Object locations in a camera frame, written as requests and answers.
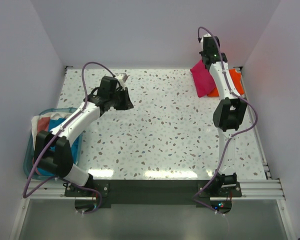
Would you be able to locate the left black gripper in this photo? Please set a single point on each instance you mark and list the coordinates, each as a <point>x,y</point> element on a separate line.
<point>127,104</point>

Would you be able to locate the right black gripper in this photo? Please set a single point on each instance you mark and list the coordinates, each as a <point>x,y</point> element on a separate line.
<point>202,53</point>

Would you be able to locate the magenta t shirt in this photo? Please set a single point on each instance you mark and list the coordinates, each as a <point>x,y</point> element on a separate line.
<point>203,81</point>

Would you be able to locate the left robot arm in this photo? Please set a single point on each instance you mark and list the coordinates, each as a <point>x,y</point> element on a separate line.
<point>73,126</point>

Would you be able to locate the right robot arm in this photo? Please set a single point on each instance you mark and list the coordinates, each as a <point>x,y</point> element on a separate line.
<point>228,115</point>

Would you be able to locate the folded orange t shirt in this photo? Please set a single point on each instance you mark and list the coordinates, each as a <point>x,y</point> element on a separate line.
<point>236,78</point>

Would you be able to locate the blue t shirt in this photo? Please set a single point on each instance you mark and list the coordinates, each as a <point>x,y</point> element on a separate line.
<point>52,153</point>

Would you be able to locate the teal plastic basket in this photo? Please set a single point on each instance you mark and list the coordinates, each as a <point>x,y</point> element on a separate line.
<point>39,173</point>

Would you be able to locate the salmon pink t shirt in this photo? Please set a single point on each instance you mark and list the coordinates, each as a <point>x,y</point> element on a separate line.
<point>43,124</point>

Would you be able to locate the white t shirt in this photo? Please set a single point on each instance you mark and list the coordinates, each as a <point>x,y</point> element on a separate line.
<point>56,119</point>

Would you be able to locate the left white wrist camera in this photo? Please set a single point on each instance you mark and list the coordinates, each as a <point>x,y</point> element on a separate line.
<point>122,78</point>

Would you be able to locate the aluminium frame rail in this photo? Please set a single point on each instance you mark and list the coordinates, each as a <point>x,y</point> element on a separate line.
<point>258,214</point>

